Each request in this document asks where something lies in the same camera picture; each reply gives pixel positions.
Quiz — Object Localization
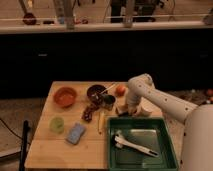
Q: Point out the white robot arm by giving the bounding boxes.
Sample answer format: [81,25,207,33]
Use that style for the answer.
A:
[126,74,213,171]

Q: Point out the small white cup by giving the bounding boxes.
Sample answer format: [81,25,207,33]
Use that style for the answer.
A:
[140,106,153,117]

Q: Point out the green plastic cup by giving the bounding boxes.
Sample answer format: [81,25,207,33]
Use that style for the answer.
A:
[49,117,64,134]

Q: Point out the orange fruit toy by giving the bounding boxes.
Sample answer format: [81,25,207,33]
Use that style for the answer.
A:
[115,85,126,96]

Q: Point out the metal can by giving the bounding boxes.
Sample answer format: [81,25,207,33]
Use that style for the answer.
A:
[103,95,116,111]

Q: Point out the green plastic tray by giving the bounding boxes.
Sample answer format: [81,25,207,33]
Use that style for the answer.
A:
[107,117,179,171]

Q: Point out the wooden spoon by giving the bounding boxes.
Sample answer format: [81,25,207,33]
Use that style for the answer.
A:
[100,83,116,94]

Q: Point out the yellow banana toy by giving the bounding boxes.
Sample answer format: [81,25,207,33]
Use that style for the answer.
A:
[98,111,105,134]

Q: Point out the white dish brush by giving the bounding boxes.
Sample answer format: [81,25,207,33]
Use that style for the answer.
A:
[112,135,158,157]

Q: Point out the dark brown bowl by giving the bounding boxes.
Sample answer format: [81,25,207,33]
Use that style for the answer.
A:
[87,84,106,101]

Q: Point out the dark red toy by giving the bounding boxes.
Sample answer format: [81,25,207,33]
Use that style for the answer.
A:
[82,104,99,122]

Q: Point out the blue sponge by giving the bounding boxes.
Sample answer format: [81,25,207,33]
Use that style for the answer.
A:
[66,123,86,145]

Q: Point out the orange bowl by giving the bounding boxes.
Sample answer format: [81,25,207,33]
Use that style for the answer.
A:
[53,87,77,108]

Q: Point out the red object on shelf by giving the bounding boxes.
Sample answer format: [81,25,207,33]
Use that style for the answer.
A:
[23,13,37,25]

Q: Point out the black stand post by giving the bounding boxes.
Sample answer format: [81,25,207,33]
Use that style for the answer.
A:
[19,120,30,171]

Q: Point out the black cable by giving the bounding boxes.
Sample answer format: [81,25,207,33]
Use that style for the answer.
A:
[0,117,32,146]

